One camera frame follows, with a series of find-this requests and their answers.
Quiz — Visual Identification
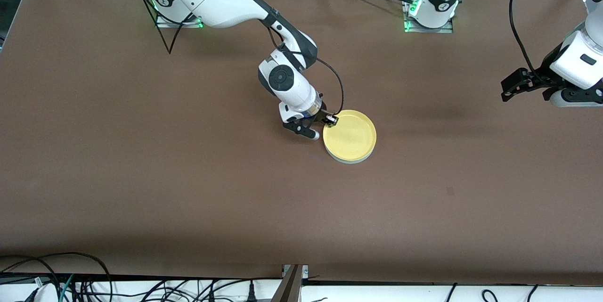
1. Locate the yellow round plate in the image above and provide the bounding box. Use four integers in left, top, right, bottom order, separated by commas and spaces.
323, 109, 377, 163

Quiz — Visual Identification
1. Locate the pale green round plate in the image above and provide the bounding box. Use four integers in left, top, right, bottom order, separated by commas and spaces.
325, 147, 376, 165

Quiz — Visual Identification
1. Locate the brown table cover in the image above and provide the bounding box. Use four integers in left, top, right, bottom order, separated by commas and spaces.
0, 0, 603, 286

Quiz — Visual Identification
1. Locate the aluminium profile beam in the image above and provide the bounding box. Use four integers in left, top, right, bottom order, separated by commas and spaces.
271, 264, 309, 302

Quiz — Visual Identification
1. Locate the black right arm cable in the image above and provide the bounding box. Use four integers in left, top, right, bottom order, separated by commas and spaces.
132, 0, 345, 115

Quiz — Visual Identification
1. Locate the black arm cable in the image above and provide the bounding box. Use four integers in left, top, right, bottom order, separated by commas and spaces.
132, 0, 345, 115
508, 0, 548, 80

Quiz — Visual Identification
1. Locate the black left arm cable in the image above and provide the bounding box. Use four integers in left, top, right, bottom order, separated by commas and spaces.
508, 0, 548, 80

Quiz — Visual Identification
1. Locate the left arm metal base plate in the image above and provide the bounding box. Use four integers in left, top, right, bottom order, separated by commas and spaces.
403, 0, 454, 34

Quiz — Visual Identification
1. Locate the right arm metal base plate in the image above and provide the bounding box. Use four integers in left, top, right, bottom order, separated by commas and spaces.
155, 9, 204, 28

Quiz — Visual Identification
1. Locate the large looping black cable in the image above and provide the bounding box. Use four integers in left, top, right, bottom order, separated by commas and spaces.
0, 252, 113, 302

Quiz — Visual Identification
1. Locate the green cable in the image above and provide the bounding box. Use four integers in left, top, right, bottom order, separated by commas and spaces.
59, 274, 75, 302

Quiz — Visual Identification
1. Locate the small looping black cable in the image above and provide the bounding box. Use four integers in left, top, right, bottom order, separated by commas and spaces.
0, 256, 62, 302

